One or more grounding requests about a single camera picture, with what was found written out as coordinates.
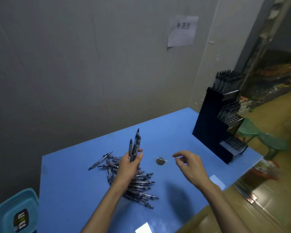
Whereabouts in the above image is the person's left hand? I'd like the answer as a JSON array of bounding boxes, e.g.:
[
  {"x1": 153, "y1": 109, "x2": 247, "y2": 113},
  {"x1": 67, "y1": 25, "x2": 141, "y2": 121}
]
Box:
[{"x1": 113, "y1": 149, "x2": 144, "y2": 190}]

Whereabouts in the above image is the person's right hand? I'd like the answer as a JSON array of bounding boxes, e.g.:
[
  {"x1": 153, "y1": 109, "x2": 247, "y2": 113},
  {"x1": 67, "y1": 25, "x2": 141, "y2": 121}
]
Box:
[{"x1": 172, "y1": 150, "x2": 220, "y2": 191}]

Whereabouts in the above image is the pile of grey pens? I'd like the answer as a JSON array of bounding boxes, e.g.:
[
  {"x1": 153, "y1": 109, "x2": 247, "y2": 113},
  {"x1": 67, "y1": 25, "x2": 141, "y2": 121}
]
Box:
[{"x1": 88, "y1": 151, "x2": 160, "y2": 210}]

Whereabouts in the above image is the black tiered pen display stand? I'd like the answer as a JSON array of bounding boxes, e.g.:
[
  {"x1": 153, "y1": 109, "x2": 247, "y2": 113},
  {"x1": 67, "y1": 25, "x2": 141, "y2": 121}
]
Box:
[{"x1": 192, "y1": 87, "x2": 249, "y2": 165}]

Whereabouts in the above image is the cluster of grey pens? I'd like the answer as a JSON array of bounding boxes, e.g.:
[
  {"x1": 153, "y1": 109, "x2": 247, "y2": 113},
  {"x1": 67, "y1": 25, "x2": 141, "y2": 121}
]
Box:
[{"x1": 212, "y1": 69, "x2": 245, "y2": 125}]

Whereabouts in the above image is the person's left forearm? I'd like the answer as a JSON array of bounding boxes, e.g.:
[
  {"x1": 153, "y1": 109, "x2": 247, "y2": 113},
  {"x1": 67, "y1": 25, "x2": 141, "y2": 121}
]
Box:
[{"x1": 81, "y1": 181, "x2": 134, "y2": 233}]

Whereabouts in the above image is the person's right forearm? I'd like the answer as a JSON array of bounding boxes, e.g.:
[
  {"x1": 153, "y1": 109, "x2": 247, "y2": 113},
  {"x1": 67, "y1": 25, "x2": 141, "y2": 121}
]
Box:
[{"x1": 198, "y1": 185, "x2": 250, "y2": 233}]

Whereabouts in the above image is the small round metal disc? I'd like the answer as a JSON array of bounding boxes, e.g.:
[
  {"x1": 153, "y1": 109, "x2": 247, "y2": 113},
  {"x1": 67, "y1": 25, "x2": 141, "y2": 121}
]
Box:
[{"x1": 154, "y1": 156, "x2": 169, "y2": 166}]

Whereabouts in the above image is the blue table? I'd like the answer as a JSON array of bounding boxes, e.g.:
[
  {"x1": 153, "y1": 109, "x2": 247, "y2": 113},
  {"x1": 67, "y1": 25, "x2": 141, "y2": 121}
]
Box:
[{"x1": 36, "y1": 106, "x2": 264, "y2": 233}]

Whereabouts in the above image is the red plastic bucket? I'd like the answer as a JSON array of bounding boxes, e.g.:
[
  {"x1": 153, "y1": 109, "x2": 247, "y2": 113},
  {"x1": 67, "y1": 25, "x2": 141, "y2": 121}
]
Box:
[{"x1": 247, "y1": 158, "x2": 281, "y2": 183}]

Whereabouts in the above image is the heap of packaged goods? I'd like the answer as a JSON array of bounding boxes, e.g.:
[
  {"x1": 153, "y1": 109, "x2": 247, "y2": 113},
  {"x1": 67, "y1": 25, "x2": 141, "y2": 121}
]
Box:
[{"x1": 237, "y1": 95, "x2": 254, "y2": 115}]

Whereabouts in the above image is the green plastic stool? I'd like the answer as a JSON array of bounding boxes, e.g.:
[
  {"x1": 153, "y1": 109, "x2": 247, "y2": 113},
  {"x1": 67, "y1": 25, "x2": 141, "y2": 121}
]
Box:
[{"x1": 258, "y1": 132, "x2": 288, "y2": 161}]

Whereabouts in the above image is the dark goods shelf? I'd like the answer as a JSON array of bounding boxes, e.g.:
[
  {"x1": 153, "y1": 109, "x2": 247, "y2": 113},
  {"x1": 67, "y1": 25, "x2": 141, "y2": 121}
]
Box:
[{"x1": 242, "y1": 61, "x2": 291, "y2": 105}]

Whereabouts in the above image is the blue plastic basket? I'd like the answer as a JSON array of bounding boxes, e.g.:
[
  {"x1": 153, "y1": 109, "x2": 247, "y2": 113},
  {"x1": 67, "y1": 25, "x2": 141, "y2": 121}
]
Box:
[{"x1": 0, "y1": 188, "x2": 39, "y2": 233}]

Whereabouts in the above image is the white paper wall sign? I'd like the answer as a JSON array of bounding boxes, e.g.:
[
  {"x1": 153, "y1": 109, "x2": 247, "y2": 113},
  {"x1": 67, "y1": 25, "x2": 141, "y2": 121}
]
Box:
[{"x1": 167, "y1": 14, "x2": 199, "y2": 48}]

